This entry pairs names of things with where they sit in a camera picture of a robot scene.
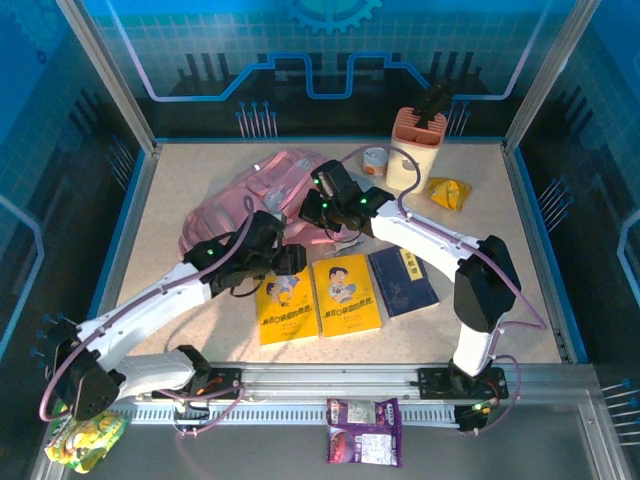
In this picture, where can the clear plastic pencil case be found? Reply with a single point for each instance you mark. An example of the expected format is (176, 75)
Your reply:
(350, 246)

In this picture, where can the pink student backpack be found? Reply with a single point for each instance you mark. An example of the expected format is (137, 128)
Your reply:
(215, 220)

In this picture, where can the yellow cartoon boy book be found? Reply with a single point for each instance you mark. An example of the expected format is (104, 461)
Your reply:
(290, 320)
(350, 310)

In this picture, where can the dark blue book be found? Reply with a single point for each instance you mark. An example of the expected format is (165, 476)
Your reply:
(405, 290)

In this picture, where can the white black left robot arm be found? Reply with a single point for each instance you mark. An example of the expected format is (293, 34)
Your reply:
(150, 310)

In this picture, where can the green yellow snack bag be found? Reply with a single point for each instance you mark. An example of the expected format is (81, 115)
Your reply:
(85, 440)

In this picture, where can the small white orange can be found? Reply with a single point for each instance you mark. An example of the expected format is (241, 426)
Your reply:
(375, 162)

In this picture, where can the cream knife block pink top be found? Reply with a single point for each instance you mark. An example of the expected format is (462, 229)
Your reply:
(407, 170)

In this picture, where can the purple snack packet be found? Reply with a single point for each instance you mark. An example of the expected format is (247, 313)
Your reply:
(365, 440)

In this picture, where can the aluminium table side rail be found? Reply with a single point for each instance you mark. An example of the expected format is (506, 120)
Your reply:
(129, 235)
(541, 250)

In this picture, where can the aluminium mounting rail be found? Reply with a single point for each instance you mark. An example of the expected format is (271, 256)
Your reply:
(325, 380)

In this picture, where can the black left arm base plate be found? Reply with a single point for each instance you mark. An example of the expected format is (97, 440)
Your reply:
(227, 382)

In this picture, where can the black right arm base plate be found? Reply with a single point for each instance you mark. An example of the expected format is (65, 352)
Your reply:
(435, 382)

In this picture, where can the aluminium frame post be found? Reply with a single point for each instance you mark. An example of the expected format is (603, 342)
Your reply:
(550, 75)
(107, 75)

